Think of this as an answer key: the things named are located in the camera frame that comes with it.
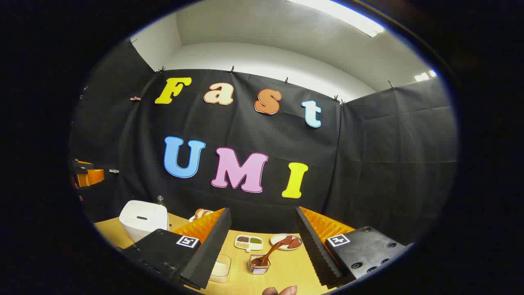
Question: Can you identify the white rice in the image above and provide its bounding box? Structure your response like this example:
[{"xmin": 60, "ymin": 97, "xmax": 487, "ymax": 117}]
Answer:
[{"xmin": 210, "ymin": 262, "xmax": 228, "ymax": 281}]

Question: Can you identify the brown wooden spoon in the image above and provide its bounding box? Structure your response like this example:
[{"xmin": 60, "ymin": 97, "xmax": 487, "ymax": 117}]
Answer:
[{"xmin": 251, "ymin": 241, "xmax": 287, "ymax": 267}]

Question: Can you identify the black backdrop cloth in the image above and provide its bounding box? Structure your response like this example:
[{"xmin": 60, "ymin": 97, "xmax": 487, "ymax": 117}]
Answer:
[{"xmin": 70, "ymin": 39, "xmax": 458, "ymax": 246}]

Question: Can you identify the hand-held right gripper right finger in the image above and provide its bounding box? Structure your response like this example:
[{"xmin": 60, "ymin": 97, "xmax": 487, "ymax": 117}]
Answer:
[{"xmin": 295, "ymin": 206, "xmax": 414, "ymax": 289}]

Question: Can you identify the white round plate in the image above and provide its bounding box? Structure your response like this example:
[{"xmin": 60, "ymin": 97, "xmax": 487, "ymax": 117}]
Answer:
[{"xmin": 270, "ymin": 234, "xmax": 303, "ymax": 251}]

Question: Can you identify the white rice cooker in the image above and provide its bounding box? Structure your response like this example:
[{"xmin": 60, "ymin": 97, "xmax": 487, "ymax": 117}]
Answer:
[{"xmin": 119, "ymin": 200, "xmax": 169, "ymax": 243}]

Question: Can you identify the white divided bean dish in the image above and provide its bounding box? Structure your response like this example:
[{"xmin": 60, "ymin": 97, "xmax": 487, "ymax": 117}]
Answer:
[{"xmin": 234, "ymin": 235, "xmax": 264, "ymax": 252}]

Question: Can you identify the long ceiling light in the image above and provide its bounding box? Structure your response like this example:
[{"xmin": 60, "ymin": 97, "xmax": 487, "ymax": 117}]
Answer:
[{"xmin": 287, "ymin": 0, "xmax": 385, "ymax": 37}]

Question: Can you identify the clear plastic box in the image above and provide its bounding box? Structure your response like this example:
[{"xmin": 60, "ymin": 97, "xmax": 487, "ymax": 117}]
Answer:
[{"xmin": 209, "ymin": 253, "xmax": 232, "ymax": 283}]

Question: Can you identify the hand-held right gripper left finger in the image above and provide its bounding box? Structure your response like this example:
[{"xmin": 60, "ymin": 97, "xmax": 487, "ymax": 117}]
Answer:
[{"xmin": 116, "ymin": 208, "xmax": 232, "ymax": 290}]

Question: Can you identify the wire chopstick holder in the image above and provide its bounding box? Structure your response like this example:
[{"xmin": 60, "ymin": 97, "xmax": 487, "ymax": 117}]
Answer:
[{"xmin": 248, "ymin": 255, "xmax": 271, "ymax": 275}]

